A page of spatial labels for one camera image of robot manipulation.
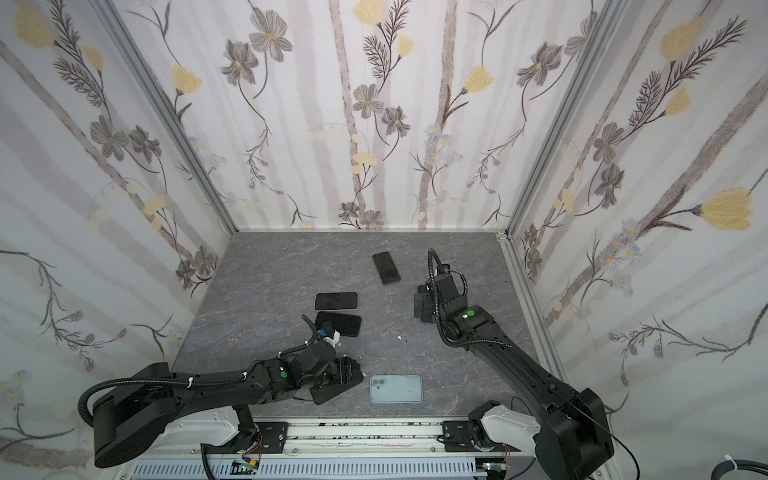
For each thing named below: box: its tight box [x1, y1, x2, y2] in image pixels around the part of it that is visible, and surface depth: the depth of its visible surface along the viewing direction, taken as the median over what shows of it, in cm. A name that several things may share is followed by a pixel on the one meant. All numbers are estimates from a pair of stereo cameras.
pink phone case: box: [314, 291, 359, 311], surface depth 103 cm
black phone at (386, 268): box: [372, 251, 401, 285], surface depth 113 cm
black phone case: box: [309, 370, 364, 405], surface depth 82 cm
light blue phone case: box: [369, 375, 423, 404], surface depth 84 cm
